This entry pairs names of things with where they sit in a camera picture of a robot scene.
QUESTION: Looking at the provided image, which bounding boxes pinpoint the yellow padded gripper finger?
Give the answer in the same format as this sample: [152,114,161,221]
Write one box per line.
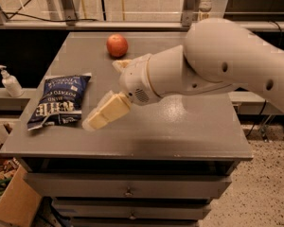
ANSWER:
[82,91,133,131]
[113,60,131,73]

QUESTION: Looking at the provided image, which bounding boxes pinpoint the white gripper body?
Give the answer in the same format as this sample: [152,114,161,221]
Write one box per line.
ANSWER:
[119,54,162,106]

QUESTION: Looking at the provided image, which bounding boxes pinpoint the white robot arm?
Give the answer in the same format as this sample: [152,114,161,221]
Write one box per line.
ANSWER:
[82,18,284,131]

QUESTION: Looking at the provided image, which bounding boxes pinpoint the blue potato chip bag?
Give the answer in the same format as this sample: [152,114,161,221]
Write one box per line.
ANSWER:
[27,73,92,131]

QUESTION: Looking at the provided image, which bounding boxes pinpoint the red apple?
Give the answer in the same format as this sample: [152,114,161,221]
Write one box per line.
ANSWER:
[106,34,128,58]

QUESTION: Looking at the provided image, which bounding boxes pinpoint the grey metal railing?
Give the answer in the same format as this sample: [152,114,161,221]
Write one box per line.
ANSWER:
[0,0,284,31]

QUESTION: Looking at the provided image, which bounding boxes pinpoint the grey drawer cabinet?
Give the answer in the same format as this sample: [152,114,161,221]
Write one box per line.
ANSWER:
[0,31,254,227]

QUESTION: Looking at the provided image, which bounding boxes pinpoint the white pump dispenser bottle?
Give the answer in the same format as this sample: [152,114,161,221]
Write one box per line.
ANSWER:
[0,65,24,97]

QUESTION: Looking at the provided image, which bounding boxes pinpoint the cardboard box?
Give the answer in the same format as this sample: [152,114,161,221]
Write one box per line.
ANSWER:
[0,166,42,227]

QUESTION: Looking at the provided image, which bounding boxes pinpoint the black cable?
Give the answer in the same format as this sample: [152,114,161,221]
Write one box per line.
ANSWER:
[4,12,98,24]

